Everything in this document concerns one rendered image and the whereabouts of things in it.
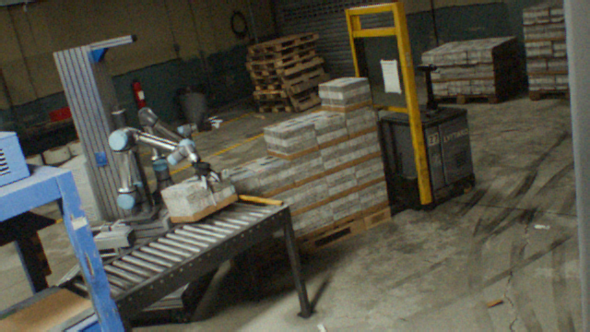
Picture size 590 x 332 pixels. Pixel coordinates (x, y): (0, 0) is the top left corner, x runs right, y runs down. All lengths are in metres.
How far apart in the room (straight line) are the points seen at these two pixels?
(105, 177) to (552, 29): 6.19
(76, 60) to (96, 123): 0.45
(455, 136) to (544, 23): 3.48
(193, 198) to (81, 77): 1.20
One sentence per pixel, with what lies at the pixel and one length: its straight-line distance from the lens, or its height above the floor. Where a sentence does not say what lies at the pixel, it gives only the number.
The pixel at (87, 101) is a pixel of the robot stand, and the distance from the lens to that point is 4.26.
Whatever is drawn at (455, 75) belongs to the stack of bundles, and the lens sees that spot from 9.00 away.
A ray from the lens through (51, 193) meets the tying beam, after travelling 2.60.
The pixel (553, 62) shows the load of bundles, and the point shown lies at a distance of 8.54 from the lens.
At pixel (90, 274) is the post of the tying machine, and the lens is 2.73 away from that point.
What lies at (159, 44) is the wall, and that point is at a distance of 11.81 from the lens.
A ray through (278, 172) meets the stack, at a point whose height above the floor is 0.77.
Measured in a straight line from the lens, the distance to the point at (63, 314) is 3.13.
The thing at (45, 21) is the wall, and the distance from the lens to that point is 10.83.
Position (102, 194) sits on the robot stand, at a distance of 4.43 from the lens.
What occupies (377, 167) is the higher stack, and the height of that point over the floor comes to 0.51.
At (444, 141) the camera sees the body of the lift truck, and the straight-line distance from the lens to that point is 5.26.
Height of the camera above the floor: 2.06
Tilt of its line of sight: 16 degrees down
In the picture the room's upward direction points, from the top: 12 degrees counter-clockwise
